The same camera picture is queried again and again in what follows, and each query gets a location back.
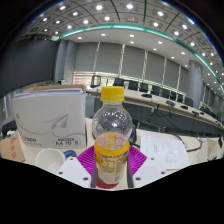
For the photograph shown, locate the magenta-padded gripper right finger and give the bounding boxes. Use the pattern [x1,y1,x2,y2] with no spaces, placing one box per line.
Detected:
[126,145,168,188]

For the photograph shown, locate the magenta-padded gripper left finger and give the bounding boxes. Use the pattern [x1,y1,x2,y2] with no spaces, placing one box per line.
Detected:
[56,145,98,189]

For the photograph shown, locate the white copy paper package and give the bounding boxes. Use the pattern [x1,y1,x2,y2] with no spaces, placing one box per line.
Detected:
[11,83,88,149]

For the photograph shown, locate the ceiling lights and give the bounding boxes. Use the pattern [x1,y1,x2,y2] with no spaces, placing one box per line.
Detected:
[29,1,224,81]

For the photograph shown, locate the open white cardboard box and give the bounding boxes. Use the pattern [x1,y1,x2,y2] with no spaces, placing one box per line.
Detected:
[205,137,221,161]

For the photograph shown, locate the row of black office chairs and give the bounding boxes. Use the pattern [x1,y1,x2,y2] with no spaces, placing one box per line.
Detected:
[112,77,194,108]

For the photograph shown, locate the long curved conference table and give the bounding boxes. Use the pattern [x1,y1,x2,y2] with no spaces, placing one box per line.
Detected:
[85,84,224,138]

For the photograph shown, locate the white printed paper cup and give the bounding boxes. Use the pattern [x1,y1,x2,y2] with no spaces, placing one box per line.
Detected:
[34,147,67,174]

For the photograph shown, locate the clear bottle with yellow cap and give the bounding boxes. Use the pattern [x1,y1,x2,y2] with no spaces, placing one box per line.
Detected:
[91,85,134,189]

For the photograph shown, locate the row of black microphone units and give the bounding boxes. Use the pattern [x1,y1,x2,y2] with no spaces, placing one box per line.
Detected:
[141,93,201,116]

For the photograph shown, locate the black power adapter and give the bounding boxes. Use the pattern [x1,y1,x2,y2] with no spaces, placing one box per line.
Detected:
[1,119,18,138]

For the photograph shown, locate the black monitor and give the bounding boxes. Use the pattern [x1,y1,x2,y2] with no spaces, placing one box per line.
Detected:
[90,75,102,88]

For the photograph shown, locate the small blue cap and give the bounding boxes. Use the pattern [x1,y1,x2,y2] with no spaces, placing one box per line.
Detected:
[63,150,78,159]

